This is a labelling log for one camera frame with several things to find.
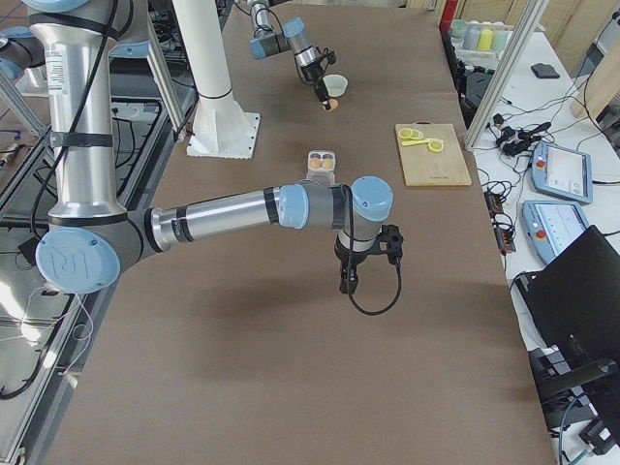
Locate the aluminium frame post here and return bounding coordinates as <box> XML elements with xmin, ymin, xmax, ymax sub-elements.
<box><xmin>463</xmin><ymin>0</ymin><xmax>549</xmax><ymax>152</ymax></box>

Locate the white round bowl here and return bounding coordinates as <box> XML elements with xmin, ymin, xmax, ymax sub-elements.
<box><xmin>323</xmin><ymin>75</ymin><xmax>349</xmax><ymax>98</ymax></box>

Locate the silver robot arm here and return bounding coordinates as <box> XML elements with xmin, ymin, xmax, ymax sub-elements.
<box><xmin>26</xmin><ymin>1</ymin><xmax>403</xmax><ymax>295</ymax></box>
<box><xmin>246</xmin><ymin>0</ymin><xmax>337</xmax><ymax>111</ymax></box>

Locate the blue teach pendant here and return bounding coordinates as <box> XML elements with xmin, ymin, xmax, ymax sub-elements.
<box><xmin>531</xmin><ymin>141</ymin><xmax>593</xmax><ymax>204</ymax></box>
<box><xmin>522</xmin><ymin>201</ymin><xmax>590</xmax><ymax>264</ymax></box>

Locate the lemon slice toy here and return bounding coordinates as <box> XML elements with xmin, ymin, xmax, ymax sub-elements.
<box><xmin>427</xmin><ymin>139</ymin><xmax>444</xmax><ymax>153</ymax></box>
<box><xmin>397</xmin><ymin>127</ymin><xmax>423</xmax><ymax>140</ymax></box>

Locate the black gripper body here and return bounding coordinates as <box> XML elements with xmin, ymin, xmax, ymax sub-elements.
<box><xmin>300</xmin><ymin>62</ymin><xmax>325</xmax><ymax>86</ymax></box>
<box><xmin>334</xmin><ymin>239</ymin><xmax>373</xmax><ymax>279</ymax></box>

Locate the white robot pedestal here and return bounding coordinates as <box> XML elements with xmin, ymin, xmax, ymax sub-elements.
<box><xmin>173</xmin><ymin>0</ymin><xmax>261</xmax><ymax>160</ymax></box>

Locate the clear plastic egg box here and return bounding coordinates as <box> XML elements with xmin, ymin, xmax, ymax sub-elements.
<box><xmin>306</xmin><ymin>150</ymin><xmax>336</xmax><ymax>187</ymax></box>

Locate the bamboo cutting board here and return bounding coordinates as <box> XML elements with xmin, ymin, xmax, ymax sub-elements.
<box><xmin>394</xmin><ymin>123</ymin><xmax>472</xmax><ymax>188</ymax></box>

